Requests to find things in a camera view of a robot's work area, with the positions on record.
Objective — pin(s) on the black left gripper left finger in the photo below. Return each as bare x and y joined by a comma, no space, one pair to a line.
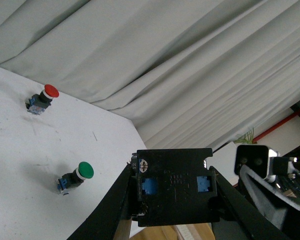
111,219

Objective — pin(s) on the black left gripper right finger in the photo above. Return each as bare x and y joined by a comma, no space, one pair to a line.
251,222

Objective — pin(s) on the yellow push button switch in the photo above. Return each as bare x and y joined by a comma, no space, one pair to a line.
172,187

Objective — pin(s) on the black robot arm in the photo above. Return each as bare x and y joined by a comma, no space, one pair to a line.
282,211

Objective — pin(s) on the red pipe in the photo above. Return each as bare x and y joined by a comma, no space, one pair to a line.
276,126

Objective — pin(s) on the green plant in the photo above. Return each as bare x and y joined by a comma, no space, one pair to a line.
247,138

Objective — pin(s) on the white curtain backdrop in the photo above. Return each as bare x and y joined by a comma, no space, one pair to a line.
187,73

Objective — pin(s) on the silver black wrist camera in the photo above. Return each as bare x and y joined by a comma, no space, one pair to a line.
264,161

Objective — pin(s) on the green push button switch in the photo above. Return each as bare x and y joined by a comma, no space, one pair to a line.
74,179

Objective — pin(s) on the red push button switch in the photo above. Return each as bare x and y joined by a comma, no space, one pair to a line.
38,103

